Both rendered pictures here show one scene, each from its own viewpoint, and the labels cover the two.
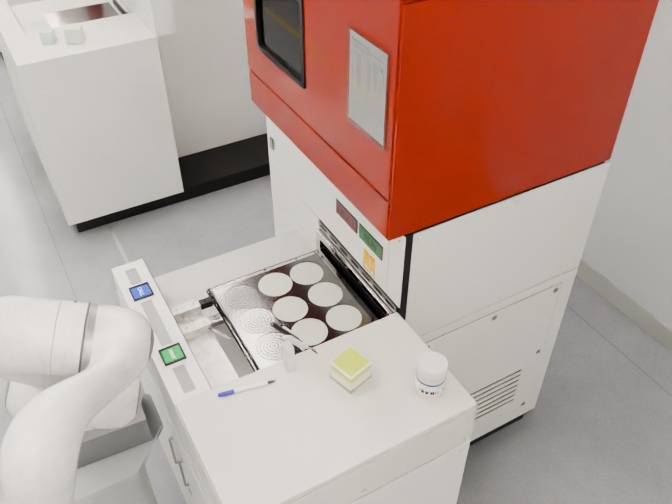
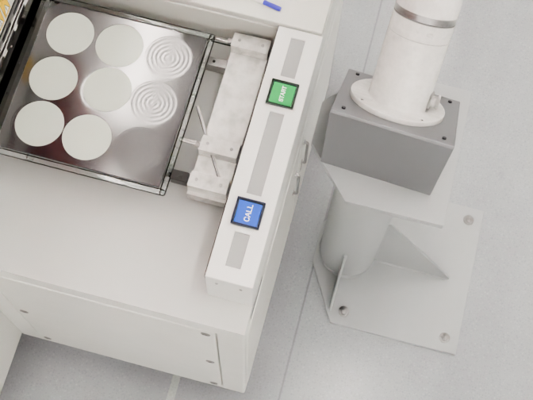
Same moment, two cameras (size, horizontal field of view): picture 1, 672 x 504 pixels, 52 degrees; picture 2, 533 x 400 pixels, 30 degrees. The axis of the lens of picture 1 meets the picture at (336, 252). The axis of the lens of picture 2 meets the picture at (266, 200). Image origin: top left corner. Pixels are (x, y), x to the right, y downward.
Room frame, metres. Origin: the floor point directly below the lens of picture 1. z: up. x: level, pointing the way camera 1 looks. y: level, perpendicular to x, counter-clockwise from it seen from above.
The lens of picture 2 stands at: (1.81, 0.97, 2.75)
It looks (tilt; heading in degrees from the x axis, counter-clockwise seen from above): 70 degrees down; 221
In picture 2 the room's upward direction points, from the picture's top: 4 degrees clockwise
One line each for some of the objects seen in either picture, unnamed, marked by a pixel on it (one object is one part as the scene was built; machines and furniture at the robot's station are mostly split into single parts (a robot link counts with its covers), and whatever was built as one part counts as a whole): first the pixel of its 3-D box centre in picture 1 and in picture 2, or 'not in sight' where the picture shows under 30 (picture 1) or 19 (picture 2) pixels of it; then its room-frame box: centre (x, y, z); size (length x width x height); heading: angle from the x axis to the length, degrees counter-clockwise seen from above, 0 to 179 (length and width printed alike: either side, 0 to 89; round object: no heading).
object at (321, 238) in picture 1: (353, 280); (4, 73); (1.48, -0.05, 0.89); 0.44 x 0.02 x 0.10; 29
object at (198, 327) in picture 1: (195, 328); (220, 148); (1.29, 0.39, 0.89); 0.08 x 0.03 x 0.03; 119
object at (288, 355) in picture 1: (294, 347); not in sight; (1.10, 0.10, 1.03); 0.06 x 0.04 x 0.13; 119
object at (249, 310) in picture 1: (291, 307); (103, 90); (1.37, 0.13, 0.90); 0.34 x 0.34 x 0.01; 29
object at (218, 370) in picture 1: (207, 354); (230, 121); (1.22, 0.35, 0.87); 0.36 x 0.08 x 0.03; 29
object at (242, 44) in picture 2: not in sight; (251, 46); (1.08, 0.27, 0.89); 0.08 x 0.03 x 0.03; 119
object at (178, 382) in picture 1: (160, 341); (266, 164); (1.25, 0.47, 0.89); 0.55 x 0.09 x 0.14; 29
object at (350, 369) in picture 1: (350, 370); not in sight; (1.05, -0.03, 1.00); 0.07 x 0.07 x 0.07; 45
